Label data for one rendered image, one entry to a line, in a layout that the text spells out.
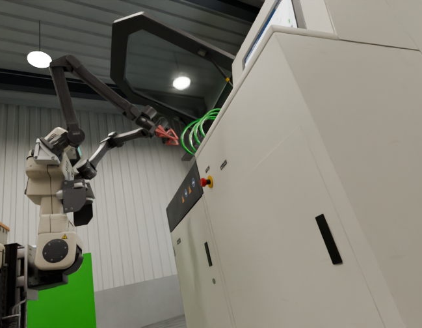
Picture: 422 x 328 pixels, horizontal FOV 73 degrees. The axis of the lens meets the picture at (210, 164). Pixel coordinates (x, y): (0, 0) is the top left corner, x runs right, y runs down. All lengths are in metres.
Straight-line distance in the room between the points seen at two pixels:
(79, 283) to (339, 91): 4.27
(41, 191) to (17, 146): 7.40
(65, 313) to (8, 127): 5.91
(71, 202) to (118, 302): 6.53
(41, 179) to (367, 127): 1.43
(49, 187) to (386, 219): 1.42
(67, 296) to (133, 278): 3.73
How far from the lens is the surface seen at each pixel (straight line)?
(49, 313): 4.52
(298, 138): 0.69
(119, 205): 8.45
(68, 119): 1.57
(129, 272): 8.11
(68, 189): 1.54
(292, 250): 0.76
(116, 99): 1.64
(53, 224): 1.52
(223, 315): 1.28
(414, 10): 1.45
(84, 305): 4.61
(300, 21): 1.15
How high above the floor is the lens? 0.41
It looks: 23 degrees up
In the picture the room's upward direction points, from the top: 15 degrees counter-clockwise
